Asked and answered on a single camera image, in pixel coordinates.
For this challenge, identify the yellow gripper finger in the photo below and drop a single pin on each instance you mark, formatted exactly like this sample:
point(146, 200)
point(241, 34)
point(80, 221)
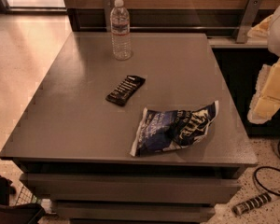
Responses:
point(275, 87)
point(261, 29)

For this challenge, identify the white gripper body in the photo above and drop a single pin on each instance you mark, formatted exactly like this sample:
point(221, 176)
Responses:
point(263, 73)

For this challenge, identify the blue chip bag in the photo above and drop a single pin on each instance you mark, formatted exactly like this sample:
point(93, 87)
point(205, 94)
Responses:
point(172, 130)

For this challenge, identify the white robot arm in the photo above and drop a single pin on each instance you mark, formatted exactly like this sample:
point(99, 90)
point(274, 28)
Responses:
point(266, 100)

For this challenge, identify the black power strip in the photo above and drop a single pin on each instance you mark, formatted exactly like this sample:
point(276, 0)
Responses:
point(253, 203)

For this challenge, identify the clear plastic water bottle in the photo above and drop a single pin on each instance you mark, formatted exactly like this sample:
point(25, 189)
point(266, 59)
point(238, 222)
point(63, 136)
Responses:
point(120, 31)

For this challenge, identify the black candy bar wrapper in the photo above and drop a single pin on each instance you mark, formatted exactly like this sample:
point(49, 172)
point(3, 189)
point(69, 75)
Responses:
point(125, 90)

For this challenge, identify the grey drawer table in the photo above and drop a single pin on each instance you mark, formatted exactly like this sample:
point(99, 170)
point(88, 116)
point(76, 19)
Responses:
point(73, 146)

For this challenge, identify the grey metal bracket right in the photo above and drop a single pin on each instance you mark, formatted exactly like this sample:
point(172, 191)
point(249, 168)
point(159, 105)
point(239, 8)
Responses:
point(250, 12)

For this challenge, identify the grey metal bracket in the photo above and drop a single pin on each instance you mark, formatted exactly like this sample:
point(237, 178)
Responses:
point(250, 12)
point(108, 6)

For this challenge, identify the grey metal bracket left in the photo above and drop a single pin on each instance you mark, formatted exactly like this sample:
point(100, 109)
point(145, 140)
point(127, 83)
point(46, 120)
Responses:
point(108, 6)

